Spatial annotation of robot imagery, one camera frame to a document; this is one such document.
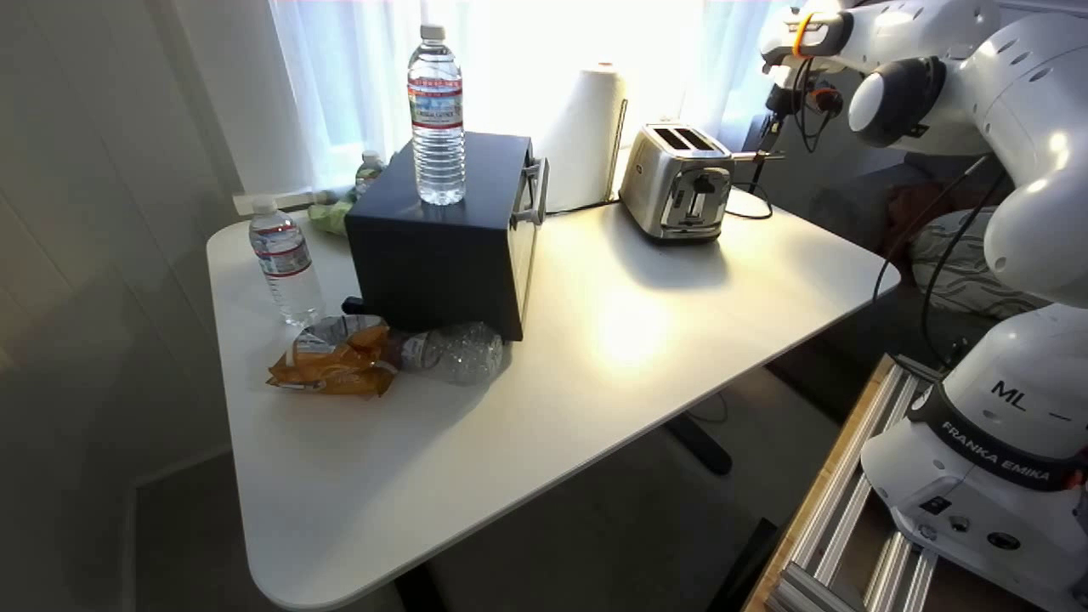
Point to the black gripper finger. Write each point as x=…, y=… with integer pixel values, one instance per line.
x=829, y=103
x=783, y=101

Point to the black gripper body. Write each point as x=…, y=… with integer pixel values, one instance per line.
x=814, y=70

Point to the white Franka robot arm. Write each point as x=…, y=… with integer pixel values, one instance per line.
x=1021, y=172

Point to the dark sofa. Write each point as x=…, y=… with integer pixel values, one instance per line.
x=845, y=188

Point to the silver two-slot toaster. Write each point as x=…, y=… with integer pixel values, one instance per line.
x=679, y=181

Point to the white paper towel roll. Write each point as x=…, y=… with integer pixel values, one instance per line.
x=587, y=136

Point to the grey patterned pillow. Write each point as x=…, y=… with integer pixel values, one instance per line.
x=963, y=274

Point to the tall clear water bottle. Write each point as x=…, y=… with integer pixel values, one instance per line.
x=437, y=122

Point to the black table leg foot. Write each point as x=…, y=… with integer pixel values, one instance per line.
x=702, y=442

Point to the black toaster oven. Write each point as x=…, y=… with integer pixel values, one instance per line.
x=445, y=244

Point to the wood and aluminium robot stand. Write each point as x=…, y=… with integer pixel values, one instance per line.
x=837, y=497

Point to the crumpled clear plastic bag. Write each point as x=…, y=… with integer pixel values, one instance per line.
x=461, y=351

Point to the white sheer curtain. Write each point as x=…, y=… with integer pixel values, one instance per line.
x=342, y=80

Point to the green leafy plant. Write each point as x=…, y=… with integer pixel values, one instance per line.
x=332, y=219

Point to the orange snack bag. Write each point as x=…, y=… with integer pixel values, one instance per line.
x=334, y=366

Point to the clear water bottle dark label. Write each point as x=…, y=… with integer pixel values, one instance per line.
x=285, y=259

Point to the orange camera mount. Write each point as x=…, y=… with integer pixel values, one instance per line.
x=802, y=31

